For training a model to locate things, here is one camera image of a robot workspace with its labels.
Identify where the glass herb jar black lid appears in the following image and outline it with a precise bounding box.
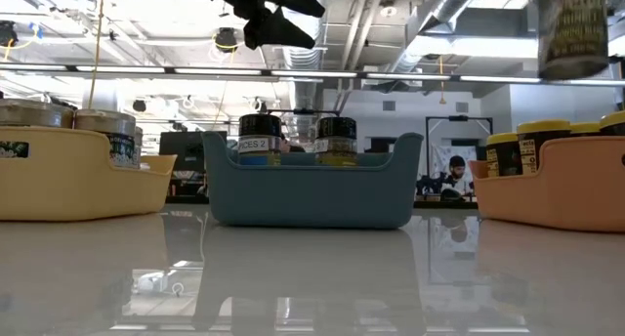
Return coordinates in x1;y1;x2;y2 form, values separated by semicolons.
314;116;358;167
237;113;283;167

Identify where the long ceiling light strip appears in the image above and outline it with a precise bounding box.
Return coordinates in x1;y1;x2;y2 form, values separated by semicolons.
0;63;625;87

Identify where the black ceiling dome fixture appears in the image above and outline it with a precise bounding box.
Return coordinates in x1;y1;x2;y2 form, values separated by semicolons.
215;26;239;54

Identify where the black computer monitor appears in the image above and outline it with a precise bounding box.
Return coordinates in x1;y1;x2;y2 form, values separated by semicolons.
159;130;229;174

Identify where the dark blue plastic bin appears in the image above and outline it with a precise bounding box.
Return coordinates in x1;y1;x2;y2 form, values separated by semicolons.
201;130;425;230

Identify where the black tubular stand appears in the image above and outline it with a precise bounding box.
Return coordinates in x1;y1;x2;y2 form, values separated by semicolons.
425;114;494;154

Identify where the person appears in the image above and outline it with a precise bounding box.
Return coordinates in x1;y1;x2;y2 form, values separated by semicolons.
417;154;476;201

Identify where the yellow plastic bin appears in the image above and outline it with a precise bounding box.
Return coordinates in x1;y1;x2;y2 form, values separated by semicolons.
0;125;179;224

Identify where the black ceiling-mounted device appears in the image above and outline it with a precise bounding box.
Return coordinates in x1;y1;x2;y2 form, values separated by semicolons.
0;21;20;48

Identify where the orange plastic bin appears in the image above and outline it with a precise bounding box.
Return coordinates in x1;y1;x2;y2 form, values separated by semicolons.
469;135;625;233

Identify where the ribbed silver duct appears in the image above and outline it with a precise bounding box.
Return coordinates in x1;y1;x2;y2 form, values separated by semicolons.
281;0;326;135

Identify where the silver ventilation duct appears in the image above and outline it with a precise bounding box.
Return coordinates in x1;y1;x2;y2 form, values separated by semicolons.
385;0;489;91

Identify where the yellow hanging cable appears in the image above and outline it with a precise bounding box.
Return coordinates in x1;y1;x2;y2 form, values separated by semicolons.
86;0;107;110

